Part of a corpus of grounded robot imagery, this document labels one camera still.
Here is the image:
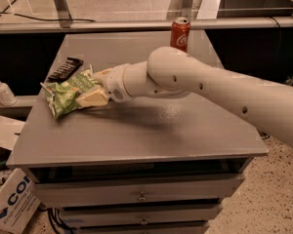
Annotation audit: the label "white printed cardboard box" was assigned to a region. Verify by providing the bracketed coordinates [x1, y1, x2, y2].
[0, 169, 40, 234]

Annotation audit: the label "bundle of cables under cabinet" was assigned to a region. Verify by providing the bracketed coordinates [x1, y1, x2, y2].
[46, 208, 76, 234]

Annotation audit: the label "white pump sanitizer bottle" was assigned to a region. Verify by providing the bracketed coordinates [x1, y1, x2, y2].
[0, 81, 17, 106]

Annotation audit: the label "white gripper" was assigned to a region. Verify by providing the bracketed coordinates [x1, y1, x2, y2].
[76, 63, 132, 107]

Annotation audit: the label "green jalapeno chip bag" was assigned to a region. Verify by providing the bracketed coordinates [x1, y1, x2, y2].
[41, 66, 103, 119]

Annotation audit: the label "open brown cardboard box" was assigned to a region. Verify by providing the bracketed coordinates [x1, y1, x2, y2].
[0, 116, 24, 161]

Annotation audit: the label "grey metal rail frame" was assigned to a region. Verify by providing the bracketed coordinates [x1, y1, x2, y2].
[0, 0, 293, 33]

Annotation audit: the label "orange coke can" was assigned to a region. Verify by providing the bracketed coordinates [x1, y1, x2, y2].
[170, 17, 190, 52]

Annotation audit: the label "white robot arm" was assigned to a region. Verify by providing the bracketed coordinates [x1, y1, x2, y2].
[89, 47, 293, 147]

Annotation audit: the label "grey drawer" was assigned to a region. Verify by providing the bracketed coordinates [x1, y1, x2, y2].
[77, 221, 209, 234]
[60, 204, 223, 227]
[32, 174, 244, 208]

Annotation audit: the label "top grey drawer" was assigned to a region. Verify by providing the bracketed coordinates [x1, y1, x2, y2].
[32, 174, 244, 208]

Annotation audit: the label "black floor cable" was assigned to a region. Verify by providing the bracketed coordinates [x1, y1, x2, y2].
[0, 0, 97, 24]

